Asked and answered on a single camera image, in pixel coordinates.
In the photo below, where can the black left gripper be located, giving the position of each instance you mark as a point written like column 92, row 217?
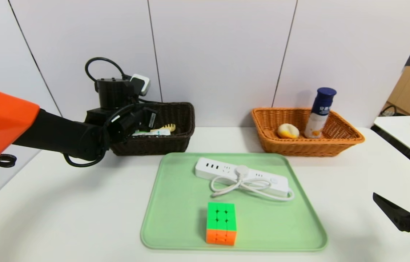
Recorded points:
column 151, row 118

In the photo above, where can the white tube with clear cap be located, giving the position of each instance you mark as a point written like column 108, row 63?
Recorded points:
column 157, row 133

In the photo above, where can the yellow green pasta spoon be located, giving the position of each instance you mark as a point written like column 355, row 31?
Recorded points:
column 167, row 128

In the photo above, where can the white bottle with blue cap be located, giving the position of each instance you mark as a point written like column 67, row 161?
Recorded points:
column 317, row 116

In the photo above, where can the green orange puzzle cube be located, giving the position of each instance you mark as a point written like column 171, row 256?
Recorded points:
column 221, row 222

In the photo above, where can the orange topped bread bun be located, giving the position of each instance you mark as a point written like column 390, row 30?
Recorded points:
column 288, row 131

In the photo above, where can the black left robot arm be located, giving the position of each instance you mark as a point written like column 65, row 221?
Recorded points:
column 63, row 134

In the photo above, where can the dark brown wicker basket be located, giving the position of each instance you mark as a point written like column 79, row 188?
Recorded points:
column 176, row 142

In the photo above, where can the orange wicker basket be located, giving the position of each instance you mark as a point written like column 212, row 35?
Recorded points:
column 336, row 140

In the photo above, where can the white side table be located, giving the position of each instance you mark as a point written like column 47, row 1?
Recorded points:
column 405, row 134

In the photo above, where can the light green plastic tray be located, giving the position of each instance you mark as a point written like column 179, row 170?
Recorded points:
column 187, row 218

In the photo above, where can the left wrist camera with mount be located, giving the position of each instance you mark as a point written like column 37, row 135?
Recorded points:
column 140, row 83

